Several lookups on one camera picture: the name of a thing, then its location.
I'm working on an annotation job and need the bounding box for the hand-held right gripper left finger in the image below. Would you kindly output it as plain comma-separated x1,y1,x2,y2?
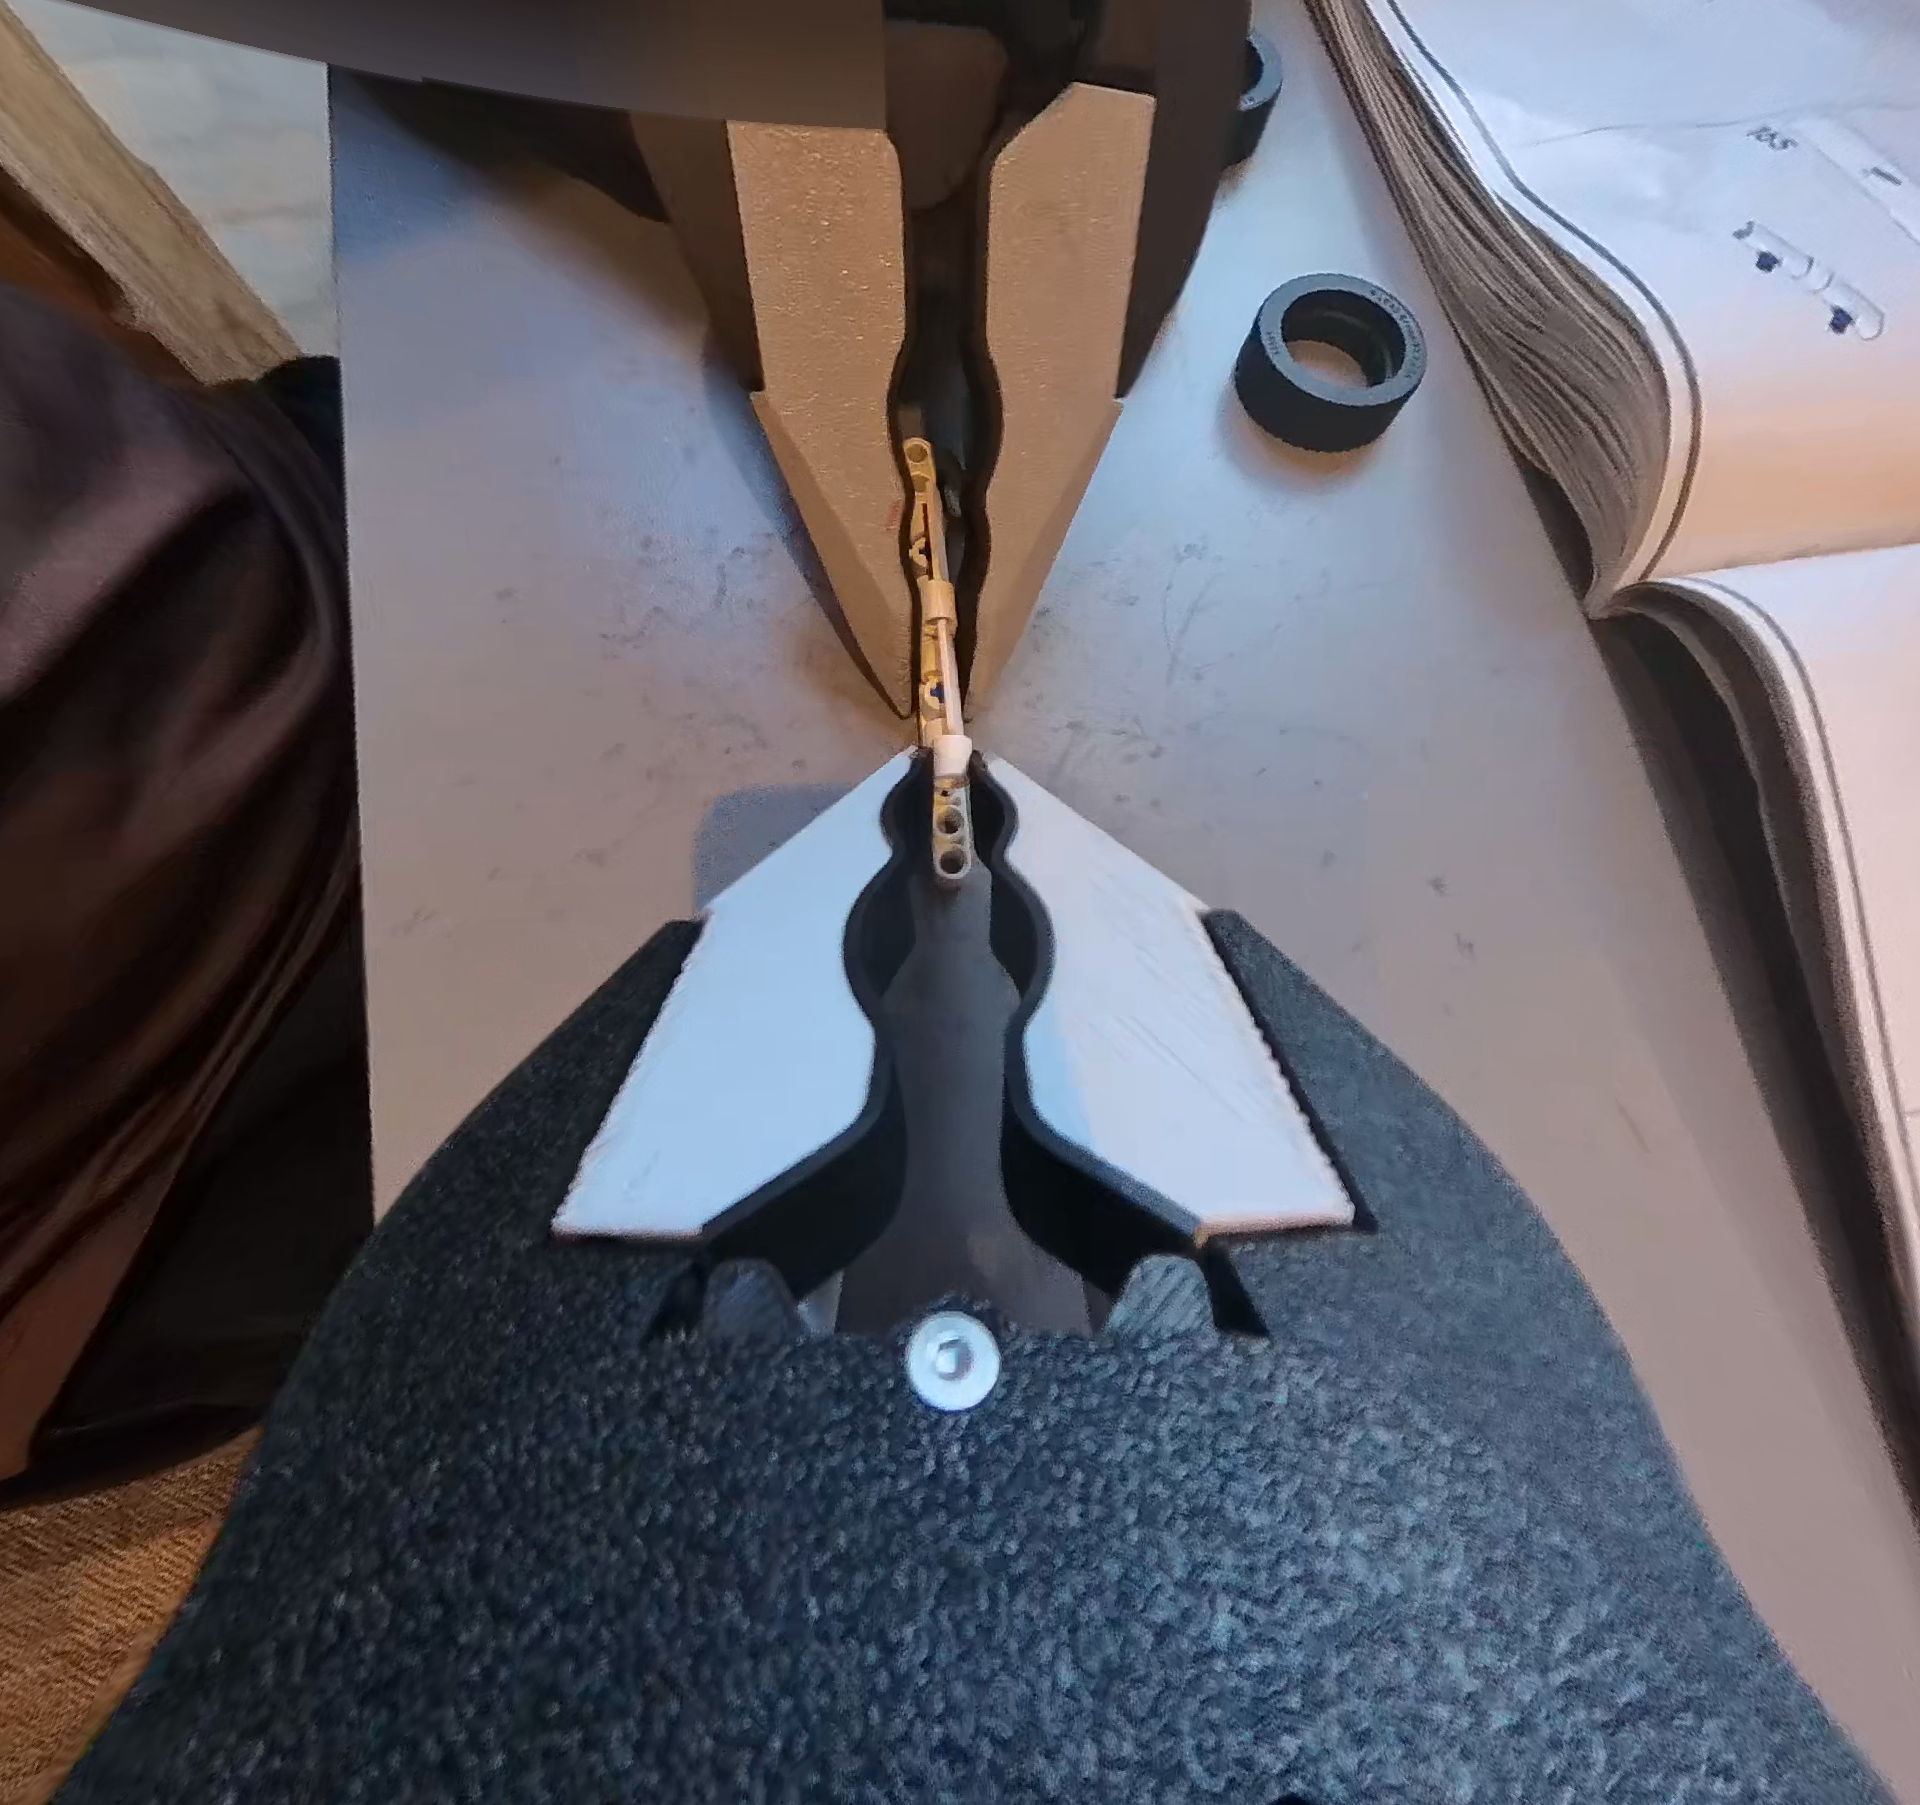
550,745,935,1295

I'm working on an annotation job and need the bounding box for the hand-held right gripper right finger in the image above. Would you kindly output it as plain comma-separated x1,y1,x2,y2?
976,752,1361,1295

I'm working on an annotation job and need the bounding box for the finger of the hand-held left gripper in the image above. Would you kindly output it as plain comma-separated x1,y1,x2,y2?
724,118,932,725
958,80,1161,725

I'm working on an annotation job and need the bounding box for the long white toy beam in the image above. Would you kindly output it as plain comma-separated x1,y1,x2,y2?
901,438,985,888

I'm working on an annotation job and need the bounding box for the grey desk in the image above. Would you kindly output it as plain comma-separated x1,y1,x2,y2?
328,0,1920,1805

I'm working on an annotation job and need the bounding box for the narrow black rubber tyre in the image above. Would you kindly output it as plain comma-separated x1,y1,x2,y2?
1222,30,1288,168

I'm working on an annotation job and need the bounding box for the open white instruction booklet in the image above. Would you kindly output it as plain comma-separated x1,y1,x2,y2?
1266,0,1920,1402

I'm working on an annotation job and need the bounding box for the person's brown shirt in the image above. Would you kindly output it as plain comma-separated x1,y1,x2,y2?
0,283,363,1476

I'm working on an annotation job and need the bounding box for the wooden side panel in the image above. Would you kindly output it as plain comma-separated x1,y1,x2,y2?
0,0,303,383

